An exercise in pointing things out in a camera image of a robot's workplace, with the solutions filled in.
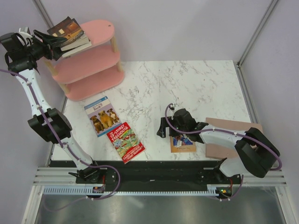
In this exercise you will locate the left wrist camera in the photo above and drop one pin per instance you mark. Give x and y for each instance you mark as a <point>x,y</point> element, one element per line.
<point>25,32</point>

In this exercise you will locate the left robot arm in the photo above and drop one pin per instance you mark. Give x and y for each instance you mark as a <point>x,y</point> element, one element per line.
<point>49,123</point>

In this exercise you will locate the brown file folder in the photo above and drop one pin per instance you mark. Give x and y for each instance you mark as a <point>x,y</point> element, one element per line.
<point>225,147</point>

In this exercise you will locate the Edward Tulane brown book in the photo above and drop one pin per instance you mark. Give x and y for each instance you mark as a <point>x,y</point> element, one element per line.
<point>70,29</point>

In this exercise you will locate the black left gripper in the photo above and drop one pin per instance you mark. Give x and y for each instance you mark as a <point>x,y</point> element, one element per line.
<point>56,52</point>

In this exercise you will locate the Othello orange book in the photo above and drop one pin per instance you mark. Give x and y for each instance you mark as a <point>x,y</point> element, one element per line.
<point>182,144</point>

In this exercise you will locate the purple dog book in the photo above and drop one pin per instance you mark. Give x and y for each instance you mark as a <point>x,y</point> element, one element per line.
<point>102,116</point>

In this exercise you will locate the Nineteen Eighty-Four blue book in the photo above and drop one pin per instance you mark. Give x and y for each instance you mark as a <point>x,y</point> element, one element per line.
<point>78,47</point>

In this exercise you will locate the red Treehouse book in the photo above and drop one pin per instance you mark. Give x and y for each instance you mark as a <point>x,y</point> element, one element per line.
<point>125,142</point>

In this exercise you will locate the white cable duct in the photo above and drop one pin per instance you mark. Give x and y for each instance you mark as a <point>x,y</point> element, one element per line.
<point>208,190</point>

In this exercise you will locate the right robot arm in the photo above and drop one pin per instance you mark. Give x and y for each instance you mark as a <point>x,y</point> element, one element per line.
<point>256,154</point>

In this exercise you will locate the pink three-tier shelf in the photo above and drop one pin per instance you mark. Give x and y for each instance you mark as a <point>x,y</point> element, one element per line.
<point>92,70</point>

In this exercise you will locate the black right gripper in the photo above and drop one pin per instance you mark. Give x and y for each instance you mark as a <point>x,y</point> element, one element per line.
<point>161,131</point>

